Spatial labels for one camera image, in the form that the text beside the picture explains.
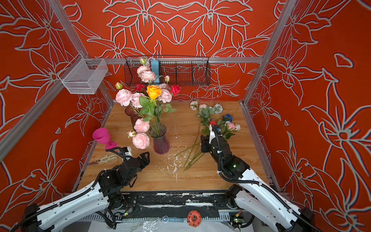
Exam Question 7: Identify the purple ribbed glass vase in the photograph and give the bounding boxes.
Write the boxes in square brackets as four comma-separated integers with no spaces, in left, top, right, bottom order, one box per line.
[148,123,170,155]

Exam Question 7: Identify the pink peony stem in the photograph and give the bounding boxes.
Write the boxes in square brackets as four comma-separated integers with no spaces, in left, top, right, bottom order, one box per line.
[115,82,145,112]
[128,75,176,149]
[137,57,159,85]

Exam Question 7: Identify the small pink white spray stem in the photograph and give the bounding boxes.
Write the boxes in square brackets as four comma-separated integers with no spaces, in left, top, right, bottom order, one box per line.
[175,101,223,171]

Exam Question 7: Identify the brown ribbed glass vase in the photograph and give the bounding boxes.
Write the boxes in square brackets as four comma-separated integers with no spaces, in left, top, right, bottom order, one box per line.
[125,106,142,128]

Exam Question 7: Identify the orange rose stem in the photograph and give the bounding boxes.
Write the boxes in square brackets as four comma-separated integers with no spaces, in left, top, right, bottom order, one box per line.
[139,85,162,136]

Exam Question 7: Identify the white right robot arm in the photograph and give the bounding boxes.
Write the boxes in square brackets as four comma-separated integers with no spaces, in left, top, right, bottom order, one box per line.
[201,135,320,232]

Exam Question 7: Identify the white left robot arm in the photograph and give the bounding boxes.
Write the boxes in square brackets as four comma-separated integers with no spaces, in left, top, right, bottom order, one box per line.
[11,152,150,232]

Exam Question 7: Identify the pile of pink flowers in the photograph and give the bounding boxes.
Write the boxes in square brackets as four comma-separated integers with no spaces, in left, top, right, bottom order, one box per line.
[185,110,241,170]

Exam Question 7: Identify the blue flower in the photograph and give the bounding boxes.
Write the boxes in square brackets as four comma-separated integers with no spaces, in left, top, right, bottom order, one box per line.
[223,114,233,122]

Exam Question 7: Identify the magenta plastic goblet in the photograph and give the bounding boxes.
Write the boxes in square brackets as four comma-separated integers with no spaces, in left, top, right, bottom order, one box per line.
[92,128,117,150]

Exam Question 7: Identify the light blue box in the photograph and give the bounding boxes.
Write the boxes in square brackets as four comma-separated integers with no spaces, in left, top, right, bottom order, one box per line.
[151,60,160,84]

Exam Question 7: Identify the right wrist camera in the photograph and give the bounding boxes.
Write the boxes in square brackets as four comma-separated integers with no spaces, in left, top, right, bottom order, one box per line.
[209,124,222,144]

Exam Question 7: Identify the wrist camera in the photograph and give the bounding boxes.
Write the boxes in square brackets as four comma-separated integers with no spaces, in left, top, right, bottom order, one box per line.
[119,147,132,160]
[209,124,222,144]

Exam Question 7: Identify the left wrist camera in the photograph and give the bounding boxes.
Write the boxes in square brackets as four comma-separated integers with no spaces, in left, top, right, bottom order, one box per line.
[119,147,132,160]

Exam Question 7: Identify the white handled scissors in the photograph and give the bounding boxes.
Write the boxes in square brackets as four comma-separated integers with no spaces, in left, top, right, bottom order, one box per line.
[88,152,118,166]

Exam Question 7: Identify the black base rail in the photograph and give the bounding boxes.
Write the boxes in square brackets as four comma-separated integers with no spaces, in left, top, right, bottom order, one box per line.
[113,190,241,219]

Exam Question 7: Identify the black wire wall basket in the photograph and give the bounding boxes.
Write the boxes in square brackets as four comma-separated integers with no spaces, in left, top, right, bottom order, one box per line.
[124,55,211,87]

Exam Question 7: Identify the white mesh wall basket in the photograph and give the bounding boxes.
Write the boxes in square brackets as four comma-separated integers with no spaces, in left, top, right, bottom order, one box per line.
[57,54,108,94]

